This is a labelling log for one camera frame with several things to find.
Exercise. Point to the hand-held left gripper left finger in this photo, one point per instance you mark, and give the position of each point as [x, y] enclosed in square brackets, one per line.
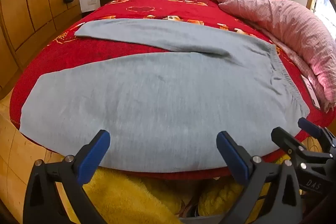
[94, 151]

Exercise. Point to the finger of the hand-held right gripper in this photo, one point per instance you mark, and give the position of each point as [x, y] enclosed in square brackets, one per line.
[284, 138]
[309, 127]

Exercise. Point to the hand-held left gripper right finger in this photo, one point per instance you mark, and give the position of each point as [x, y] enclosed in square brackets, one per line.
[233, 155]

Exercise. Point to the grey pants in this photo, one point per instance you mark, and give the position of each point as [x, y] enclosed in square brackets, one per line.
[157, 98]

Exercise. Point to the white phone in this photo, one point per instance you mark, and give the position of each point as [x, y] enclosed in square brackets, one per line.
[311, 92]

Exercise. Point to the yellow fleece garment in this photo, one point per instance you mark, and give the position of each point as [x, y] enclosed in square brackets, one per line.
[126, 195]

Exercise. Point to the red printed blanket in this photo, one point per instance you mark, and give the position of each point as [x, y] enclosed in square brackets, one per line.
[65, 56]

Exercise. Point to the pink checked quilt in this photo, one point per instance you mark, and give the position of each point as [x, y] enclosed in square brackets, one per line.
[288, 27]

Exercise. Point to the window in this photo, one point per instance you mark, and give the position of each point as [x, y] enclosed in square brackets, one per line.
[324, 8]

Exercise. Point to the wooden wardrobe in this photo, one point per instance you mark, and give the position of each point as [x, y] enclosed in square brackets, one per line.
[34, 3]

